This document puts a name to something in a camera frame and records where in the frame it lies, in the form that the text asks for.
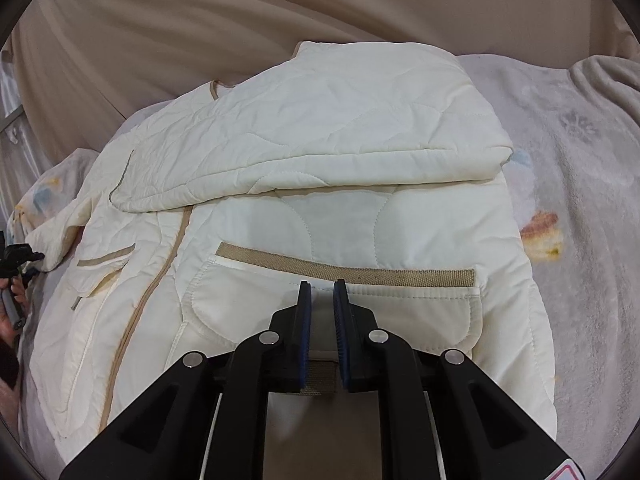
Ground cream quilted jacket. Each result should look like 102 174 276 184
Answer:
27 42 558 462

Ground person's left hand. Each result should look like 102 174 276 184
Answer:
1 276 29 348

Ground beige headboard cover sheet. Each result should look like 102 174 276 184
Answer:
1 0 639 162

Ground silver satin curtain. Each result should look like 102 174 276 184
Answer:
1 44 52 230

